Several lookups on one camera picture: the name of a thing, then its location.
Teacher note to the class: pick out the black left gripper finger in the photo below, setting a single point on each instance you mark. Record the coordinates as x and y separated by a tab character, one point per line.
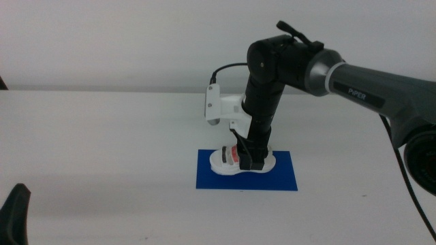
14	217

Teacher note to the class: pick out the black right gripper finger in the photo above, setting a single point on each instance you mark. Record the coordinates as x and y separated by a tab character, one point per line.
260	161
246	160

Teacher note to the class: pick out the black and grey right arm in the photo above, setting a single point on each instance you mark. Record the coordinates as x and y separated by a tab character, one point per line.
374	92

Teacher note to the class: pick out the blue rectangular mat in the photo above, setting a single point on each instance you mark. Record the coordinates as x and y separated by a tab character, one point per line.
282	178

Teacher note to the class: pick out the dark object at table edge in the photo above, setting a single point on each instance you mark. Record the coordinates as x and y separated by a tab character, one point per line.
2	85

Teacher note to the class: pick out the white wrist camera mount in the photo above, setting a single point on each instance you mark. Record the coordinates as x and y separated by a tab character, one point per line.
225	107

